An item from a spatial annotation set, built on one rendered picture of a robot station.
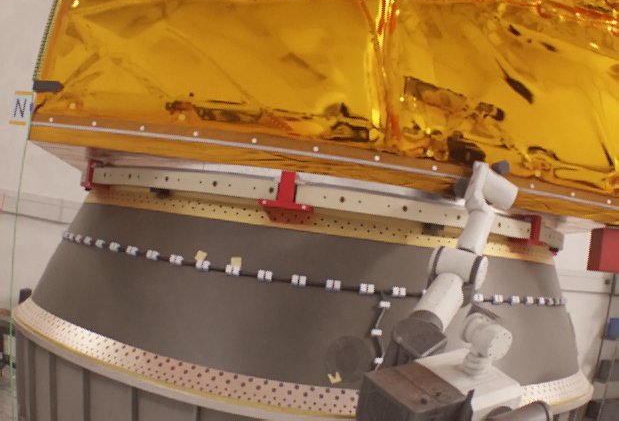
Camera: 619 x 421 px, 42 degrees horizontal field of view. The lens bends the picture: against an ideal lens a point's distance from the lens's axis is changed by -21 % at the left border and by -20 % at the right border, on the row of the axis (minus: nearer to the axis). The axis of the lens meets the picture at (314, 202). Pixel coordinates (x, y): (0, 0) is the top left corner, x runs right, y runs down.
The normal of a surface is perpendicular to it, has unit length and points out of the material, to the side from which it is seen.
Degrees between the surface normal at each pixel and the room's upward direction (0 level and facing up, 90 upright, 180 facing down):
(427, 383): 20
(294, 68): 84
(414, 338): 41
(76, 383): 90
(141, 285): 62
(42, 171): 90
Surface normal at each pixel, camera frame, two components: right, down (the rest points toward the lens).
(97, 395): -0.53, -0.12
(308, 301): 0.05, -0.52
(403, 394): 0.10, -0.95
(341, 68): 0.22, -0.06
